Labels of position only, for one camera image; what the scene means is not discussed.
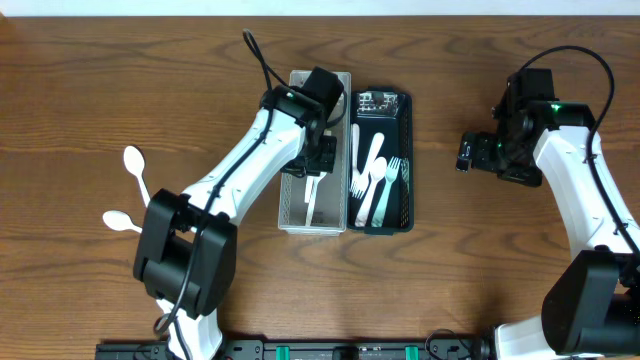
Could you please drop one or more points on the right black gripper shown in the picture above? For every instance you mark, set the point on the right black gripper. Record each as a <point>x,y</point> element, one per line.
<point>480,154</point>

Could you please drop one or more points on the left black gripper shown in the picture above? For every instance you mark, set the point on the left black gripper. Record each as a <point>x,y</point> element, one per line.
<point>314,163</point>

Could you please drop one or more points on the white plastic fork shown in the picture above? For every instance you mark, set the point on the white plastic fork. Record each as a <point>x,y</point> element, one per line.
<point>355,136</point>
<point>363,179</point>

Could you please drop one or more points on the white plastic spoon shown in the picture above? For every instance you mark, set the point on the white plastic spoon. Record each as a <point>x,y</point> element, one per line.
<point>377,172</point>
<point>135,164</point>
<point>312,202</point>
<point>119,221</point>
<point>308,188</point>

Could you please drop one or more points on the pale green plastic fork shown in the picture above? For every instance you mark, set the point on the pale green plastic fork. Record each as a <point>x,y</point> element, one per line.
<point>390,177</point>

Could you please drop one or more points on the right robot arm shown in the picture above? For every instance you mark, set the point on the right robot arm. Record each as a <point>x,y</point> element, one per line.
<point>593,308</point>

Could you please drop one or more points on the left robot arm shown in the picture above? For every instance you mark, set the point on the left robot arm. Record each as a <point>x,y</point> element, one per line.
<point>186,255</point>

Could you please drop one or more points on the clear plastic basket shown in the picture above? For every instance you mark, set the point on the clear plastic basket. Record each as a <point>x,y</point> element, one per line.
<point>329,218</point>

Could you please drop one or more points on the black plastic basket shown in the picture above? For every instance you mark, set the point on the black plastic basket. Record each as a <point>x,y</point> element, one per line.
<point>380,109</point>

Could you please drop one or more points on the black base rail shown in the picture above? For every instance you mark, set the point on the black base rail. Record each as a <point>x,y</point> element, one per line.
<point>441,344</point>

